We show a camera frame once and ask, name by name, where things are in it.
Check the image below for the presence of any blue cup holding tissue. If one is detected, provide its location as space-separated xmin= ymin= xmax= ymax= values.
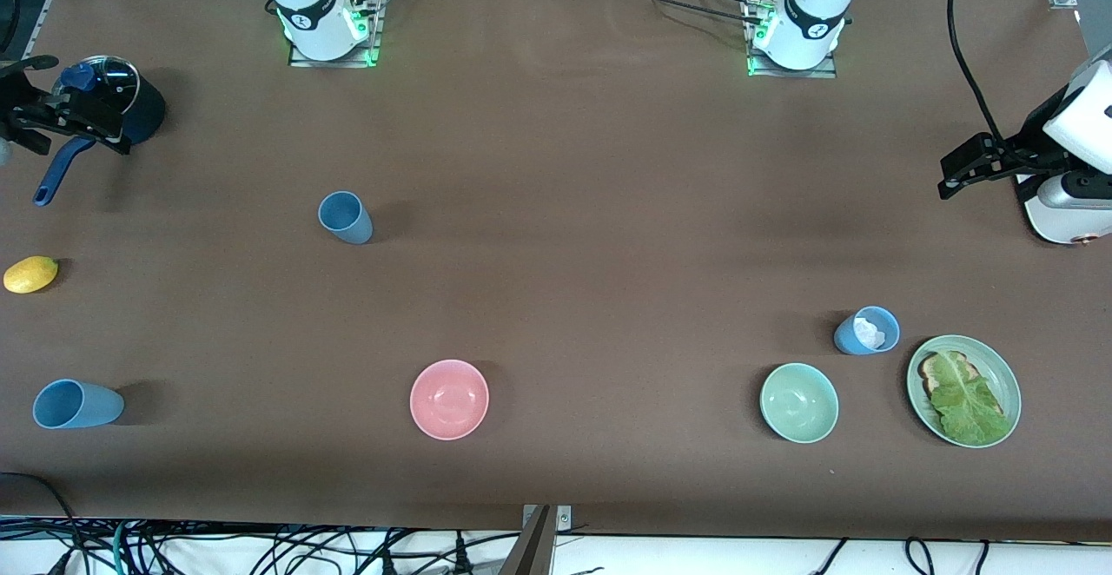
xmin=833 ymin=306 xmax=901 ymax=356

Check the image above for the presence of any blue plastic cup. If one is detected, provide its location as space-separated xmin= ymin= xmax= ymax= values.
xmin=318 ymin=191 xmax=374 ymax=246
xmin=32 ymin=379 xmax=125 ymax=430

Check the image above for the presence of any glass lid with blue knob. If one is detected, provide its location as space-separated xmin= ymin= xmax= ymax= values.
xmin=54 ymin=56 xmax=141 ymax=117

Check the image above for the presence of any dark blue saucepan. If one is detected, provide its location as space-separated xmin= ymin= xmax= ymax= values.
xmin=33 ymin=56 xmax=167 ymax=208

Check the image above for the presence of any yellow lemon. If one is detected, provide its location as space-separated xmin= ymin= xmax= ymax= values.
xmin=3 ymin=255 xmax=60 ymax=294

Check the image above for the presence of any pale green plate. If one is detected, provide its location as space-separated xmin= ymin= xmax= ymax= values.
xmin=906 ymin=334 xmax=1023 ymax=449

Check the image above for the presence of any toasted bread slice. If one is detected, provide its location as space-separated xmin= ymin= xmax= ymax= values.
xmin=918 ymin=350 xmax=987 ymax=400

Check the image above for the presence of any green lettuce leaf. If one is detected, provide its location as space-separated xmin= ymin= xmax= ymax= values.
xmin=930 ymin=352 xmax=1013 ymax=446

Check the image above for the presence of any pale green bowl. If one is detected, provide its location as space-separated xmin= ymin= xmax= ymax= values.
xmin=759 ymin=362 xmax=840 ymax=445

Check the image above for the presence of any brown table cloth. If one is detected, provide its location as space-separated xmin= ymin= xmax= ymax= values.
xmin=0 ymin=0 xmax=1112 ymax=545

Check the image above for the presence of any pink bowl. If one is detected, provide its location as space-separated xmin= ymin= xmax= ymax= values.
xmin=409 ymin=359 xmax=490 ymax=441

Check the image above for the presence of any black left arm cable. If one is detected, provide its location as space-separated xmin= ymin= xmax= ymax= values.
xmin=945 ymin=0 xmax=1010 ymax=149

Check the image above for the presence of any thick black floor cable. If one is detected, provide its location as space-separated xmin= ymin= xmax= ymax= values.
xmin=0 ymin=471 xmax=85 ymax=575

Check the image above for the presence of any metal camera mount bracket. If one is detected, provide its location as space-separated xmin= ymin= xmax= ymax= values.
xmin=500 ymin=504 xmax=574 ymax=575

